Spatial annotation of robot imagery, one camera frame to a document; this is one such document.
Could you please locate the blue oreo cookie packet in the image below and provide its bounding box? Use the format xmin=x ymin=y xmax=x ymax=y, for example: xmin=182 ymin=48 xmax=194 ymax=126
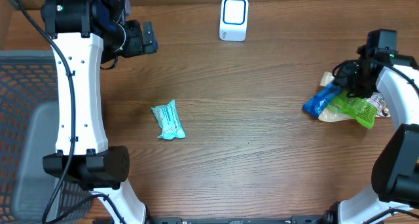
xmin=302 ymin=83 xmax=342 ymax=118

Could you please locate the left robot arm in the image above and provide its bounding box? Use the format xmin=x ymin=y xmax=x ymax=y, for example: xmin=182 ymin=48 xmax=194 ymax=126
xmin=41 ymin=0 xmax=158 ymax=223

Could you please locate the green snack packet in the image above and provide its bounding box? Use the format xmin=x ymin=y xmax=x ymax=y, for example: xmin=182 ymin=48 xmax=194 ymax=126
xmin=327 ymin=90 xmax=381 ymax=129

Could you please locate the beige cookie snack bag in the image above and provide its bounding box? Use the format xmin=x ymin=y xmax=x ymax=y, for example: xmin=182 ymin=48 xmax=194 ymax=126
xmin=318 ymin=71 xmax=390 ymax=122

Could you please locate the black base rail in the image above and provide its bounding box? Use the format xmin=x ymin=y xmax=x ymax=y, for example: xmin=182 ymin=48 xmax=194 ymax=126
xmin=145 ymin=215 xmax=337 ymax=224

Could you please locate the teal snack packet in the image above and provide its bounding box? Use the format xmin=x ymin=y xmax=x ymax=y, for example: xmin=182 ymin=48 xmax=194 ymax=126
xmin=151 ymin=100 xmax=186 ymax=140

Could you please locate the grey plastic shopping basket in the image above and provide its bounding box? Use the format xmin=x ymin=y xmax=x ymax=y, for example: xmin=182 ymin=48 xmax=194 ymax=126
xmin=0 ymin=49 xmax=96 ymax=224

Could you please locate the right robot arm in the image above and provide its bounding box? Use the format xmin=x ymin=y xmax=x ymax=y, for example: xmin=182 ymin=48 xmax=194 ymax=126
xmin=325 ymin=29 xmax=418 ymax=223

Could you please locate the white barcode scanner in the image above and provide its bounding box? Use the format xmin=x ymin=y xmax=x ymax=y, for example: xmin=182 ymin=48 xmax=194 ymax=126
xmin=219 ymin=0 xmax=249 ymax=42

